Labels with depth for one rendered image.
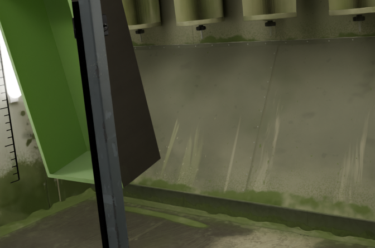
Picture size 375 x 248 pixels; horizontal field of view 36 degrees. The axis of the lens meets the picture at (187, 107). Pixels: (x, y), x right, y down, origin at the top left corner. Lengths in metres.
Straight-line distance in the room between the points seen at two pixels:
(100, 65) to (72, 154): 1.92
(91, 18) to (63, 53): 1.76
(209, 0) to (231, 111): 0.75
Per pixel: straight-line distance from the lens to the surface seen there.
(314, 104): 3.61
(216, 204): 3.73
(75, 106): 3.64
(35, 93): 3.44
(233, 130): 3.81
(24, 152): 4.05
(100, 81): 1.78
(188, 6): 3.83
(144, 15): 4.20
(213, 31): 4.18
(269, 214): 3.54
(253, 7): 3.52
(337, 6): 3.31
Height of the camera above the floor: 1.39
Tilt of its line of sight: 10 degrees down
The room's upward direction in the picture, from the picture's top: 5 degrees counter-clockwise
